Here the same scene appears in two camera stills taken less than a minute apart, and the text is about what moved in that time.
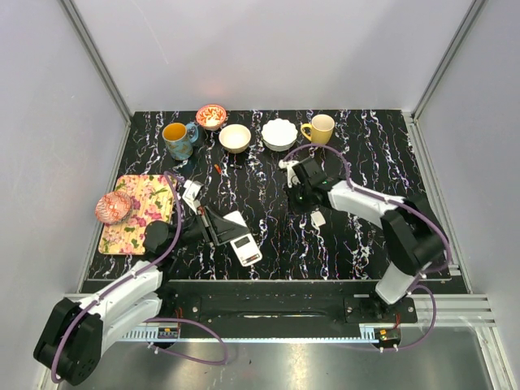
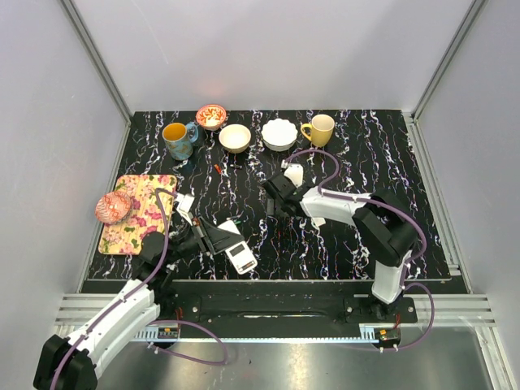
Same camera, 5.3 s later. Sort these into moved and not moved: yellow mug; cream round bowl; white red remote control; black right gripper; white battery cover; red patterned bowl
Moved: white red remote control; black right gripper
Not moved: white battery cover; yellow mug; cream round bowl; red patterned bowl
